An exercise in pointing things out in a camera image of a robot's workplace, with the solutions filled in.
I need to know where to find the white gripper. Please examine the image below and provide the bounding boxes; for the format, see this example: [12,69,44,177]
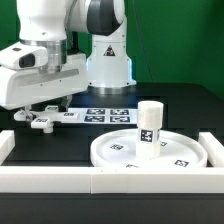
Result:
[0,42,88,122]

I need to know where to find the white cross-shaped table base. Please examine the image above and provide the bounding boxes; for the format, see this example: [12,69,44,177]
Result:
[14,105,79,134]

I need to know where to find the white round table top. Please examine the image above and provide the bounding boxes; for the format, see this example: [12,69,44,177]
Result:
[90,129,207,168]

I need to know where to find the white marker sheet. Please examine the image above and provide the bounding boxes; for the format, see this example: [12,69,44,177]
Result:
[65,108,137,124]

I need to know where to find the white left fence rail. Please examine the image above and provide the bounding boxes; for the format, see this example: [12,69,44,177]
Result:
[0,130,15,166]

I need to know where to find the white fence rail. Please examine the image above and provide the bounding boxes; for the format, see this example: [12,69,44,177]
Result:
[0,166,224,194]
[0,130,15,166]
[198,132,224,168]

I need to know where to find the white front fence rail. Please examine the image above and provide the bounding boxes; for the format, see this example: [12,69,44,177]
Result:
[0,166,224,194]

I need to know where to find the white right fence rail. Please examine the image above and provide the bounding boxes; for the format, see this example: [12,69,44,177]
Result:
[198,132,224,168]

